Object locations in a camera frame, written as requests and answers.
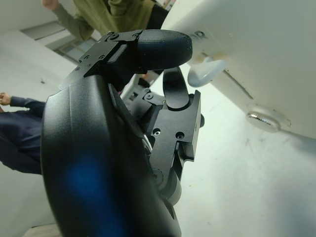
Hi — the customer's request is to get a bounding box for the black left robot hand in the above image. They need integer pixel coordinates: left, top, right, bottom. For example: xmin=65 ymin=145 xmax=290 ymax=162
xmin=40 ymin=29 xmax=205 ymax=237

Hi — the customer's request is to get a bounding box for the white two-slot toaster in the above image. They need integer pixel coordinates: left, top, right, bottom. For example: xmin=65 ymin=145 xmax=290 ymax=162
xmin=160 ymin=0 xmax=316 ymax=141

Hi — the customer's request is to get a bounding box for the person in navy top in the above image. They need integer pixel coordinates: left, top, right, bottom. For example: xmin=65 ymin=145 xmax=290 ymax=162
xmin=0 ymin=92 xmax=47 ymax=175

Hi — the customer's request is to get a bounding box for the person in olive top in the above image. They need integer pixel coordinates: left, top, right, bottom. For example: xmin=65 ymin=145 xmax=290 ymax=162
xmin=41 ymin=0 xmax=173 ymax=41

